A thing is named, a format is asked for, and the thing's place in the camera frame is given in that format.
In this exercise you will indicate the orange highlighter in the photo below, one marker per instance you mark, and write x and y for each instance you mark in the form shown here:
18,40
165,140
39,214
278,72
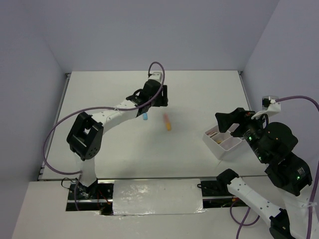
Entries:
167,122

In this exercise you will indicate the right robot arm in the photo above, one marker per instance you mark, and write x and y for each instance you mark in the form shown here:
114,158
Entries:
272,143

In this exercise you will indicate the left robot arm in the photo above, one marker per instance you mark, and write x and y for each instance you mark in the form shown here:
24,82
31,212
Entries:
85,136

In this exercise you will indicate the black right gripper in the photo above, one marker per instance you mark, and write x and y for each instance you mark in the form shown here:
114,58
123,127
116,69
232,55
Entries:
224,119

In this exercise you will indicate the silver foil sheet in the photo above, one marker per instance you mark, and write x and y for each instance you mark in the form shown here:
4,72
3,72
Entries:
157,197

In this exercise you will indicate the white divided organizer tray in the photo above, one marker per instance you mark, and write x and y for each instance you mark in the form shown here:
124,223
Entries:
223,145

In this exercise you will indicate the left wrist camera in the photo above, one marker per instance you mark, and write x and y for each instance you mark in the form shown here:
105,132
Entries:
157,76

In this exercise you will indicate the metal base rail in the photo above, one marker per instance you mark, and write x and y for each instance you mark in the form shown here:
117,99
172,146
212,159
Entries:
212,196

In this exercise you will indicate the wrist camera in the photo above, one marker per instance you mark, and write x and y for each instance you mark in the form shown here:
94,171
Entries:
157,76
269,107

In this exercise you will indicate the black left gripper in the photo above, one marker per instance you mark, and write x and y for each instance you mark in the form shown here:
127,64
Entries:
163,100

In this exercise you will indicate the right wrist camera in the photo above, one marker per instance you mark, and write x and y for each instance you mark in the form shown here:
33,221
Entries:
269,107

